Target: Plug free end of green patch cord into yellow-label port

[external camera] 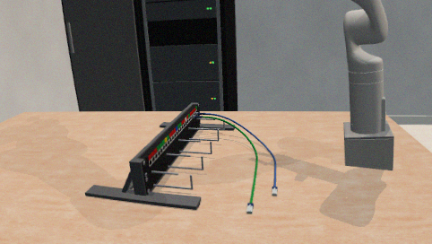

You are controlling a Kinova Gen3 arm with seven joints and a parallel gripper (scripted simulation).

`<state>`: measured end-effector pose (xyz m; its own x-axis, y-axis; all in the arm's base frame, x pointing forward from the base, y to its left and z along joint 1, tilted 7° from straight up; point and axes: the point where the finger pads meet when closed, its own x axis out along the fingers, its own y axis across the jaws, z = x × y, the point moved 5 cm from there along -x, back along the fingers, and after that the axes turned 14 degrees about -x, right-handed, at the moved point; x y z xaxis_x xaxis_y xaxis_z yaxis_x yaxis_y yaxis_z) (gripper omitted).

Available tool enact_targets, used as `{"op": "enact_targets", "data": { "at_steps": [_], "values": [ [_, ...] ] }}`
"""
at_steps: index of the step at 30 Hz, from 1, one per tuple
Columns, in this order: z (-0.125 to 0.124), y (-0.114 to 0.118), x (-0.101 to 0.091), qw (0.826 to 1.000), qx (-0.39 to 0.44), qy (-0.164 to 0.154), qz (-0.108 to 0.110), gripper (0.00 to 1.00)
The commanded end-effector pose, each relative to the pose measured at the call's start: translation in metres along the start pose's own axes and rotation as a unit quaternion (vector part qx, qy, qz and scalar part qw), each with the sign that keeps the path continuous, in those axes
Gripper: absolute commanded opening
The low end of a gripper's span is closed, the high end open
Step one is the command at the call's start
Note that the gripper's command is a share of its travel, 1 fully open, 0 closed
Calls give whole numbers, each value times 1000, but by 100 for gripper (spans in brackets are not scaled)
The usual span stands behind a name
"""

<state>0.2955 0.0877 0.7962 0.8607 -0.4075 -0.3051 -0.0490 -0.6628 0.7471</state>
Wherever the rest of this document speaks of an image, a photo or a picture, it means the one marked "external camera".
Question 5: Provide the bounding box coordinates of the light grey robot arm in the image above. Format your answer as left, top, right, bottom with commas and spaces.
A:
343, 0, 388, 135

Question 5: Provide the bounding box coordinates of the white cable plug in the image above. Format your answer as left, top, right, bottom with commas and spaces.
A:
246, 203, 254, 214
272, 187, 278, 196

